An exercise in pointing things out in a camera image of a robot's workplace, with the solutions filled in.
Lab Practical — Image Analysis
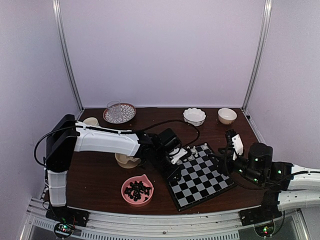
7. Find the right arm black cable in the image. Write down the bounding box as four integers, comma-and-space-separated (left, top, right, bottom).
208, 139, 293, 191

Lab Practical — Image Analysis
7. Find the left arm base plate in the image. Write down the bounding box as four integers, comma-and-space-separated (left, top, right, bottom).
45, 205, 90, 227

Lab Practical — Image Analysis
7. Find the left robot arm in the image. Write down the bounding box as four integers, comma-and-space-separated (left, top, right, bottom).
45, 114, 187, 222

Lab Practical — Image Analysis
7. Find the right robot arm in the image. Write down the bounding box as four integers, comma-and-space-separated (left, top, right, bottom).
218, 129, 320, 221

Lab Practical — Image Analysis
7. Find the cream bowl with spout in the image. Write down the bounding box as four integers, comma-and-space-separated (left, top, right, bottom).
114, 153, 141, 169

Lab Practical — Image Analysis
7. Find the aluminium frame post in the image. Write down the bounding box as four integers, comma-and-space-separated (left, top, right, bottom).
52, 0, 84, 111
241, 0, 273, 112

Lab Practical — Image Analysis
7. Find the clear glass tumbler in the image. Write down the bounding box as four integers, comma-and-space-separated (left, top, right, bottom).
107, 100, 121, 119

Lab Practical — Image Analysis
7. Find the aluminium frame post left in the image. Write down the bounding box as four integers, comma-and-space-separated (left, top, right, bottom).
52, 0, 84, 111

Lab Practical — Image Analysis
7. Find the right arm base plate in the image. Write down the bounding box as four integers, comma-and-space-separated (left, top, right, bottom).
239, 205, 283, 227

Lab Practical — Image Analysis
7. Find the aluminium frame post right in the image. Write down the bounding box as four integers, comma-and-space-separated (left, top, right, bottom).
241, 0, 273, 112

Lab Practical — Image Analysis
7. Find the white textured ceramic mug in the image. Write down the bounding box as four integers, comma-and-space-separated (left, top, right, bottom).
82, 117, 100, 126

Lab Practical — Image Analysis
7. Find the white scalloped bowl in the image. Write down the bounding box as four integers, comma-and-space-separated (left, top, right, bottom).
182, 107, 207, 127

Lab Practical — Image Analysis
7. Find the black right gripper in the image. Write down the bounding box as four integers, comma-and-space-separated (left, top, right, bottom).
208, 147, 263, 184

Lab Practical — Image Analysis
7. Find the aluminium front rail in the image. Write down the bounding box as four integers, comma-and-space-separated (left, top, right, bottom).
17, 198, 311, 240

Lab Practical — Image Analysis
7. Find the pink bowl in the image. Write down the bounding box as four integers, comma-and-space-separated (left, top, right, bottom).
121, 174, 154, 207

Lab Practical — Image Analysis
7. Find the small cream bowl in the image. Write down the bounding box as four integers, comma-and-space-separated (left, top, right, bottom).
217, 107, 238, 125

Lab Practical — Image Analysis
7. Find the black and white chessboard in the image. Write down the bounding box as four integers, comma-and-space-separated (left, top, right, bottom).
167, 143, 236, 212

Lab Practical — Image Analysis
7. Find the patterned saucer plate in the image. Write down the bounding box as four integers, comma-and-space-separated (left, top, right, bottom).
102, 102, 137, 124

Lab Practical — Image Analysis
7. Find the black chess pieces pile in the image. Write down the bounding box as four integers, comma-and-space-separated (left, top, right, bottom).
124, 181, 152, 202

